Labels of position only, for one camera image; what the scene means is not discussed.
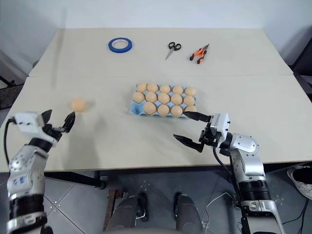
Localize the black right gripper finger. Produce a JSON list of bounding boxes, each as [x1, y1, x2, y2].
[[173, 133, 205, 153], [182, 111, 213, 122]]

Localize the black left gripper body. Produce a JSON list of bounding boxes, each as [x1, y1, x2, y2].
[[42, 123, 66, 142]]

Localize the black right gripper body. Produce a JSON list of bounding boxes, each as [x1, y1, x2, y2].
[[199, 121, 221, 147]]

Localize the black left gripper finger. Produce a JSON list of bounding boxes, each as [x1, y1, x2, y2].
[[61, 111, 77, 134], [40, 109, 53, 126]]

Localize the loose brown egg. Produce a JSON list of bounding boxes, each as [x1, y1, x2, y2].
[[71, 97, 86, 113]]

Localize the blue egg carton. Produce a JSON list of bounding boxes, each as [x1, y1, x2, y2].
[[129, 82, 198, 120]]

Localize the orange black pliers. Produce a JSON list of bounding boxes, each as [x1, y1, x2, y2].
[[188, 43, 211, 65]]

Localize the blue tape roll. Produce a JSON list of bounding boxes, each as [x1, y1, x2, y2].
[[108, 37, 134, 53]]

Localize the white shoe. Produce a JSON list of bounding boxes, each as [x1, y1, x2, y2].
[[287, 165, 312, 201]]

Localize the black chair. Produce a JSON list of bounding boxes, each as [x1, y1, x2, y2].
[[279, 23, 312, 95]]

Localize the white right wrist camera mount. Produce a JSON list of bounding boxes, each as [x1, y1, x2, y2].
[[210, 113, 231, 137]]

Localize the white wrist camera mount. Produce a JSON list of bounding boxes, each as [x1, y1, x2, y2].
[[13, 111, 46, 135], [210, 113, 231, 137]]

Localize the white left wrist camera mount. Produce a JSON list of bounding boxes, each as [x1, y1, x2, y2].
[[13, 111, 46, 135]]

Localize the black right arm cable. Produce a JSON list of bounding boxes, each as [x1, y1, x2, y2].
[[212, 144, 242, 205]]

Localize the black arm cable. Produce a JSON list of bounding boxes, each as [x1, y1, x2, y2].
[[212, 144, 242, 205], [3, 117, 18, 164]]

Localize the black metal frame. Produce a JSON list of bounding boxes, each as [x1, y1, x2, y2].
[[0, 75, 24, 111]]

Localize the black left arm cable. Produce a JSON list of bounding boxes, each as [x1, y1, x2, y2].
[[3, 117, 18, 164]]

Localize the black table leg frame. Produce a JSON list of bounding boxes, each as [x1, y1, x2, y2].
[[44, 170, 107, 191]]

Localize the white floor cable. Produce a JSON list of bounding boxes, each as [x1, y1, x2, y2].
[[201, 191, 241, 230]]

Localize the black handled scissors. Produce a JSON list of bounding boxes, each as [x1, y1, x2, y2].
[[164, 41, 182, 61]]

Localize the rusty brown post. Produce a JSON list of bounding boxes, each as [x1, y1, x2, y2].
[[102, 189, 123, 233]]

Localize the black floor cable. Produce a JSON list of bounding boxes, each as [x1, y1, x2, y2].
[[276, 194, 311, 226]]

